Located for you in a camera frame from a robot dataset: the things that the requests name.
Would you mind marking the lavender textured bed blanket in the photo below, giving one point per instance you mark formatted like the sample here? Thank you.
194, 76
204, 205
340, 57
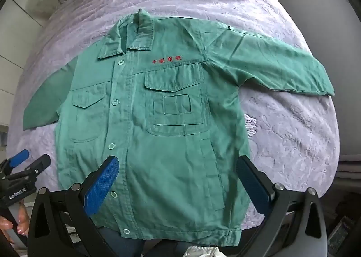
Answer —
287, 132

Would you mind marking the green work jacket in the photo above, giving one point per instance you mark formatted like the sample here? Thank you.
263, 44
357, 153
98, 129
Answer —
169, 138

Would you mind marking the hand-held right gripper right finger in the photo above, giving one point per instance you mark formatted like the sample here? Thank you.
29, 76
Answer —
253, 187

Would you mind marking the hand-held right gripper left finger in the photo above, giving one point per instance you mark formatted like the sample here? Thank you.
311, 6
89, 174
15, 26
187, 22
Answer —
101, 187

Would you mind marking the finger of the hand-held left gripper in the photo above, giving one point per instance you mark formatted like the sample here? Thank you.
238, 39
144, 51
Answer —
39, 164
19, 156

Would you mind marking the person's left hand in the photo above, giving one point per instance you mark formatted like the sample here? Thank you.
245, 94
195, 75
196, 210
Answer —
24, 221

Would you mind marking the white crumpled cloth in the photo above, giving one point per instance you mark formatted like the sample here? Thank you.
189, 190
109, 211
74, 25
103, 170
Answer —
203, 252

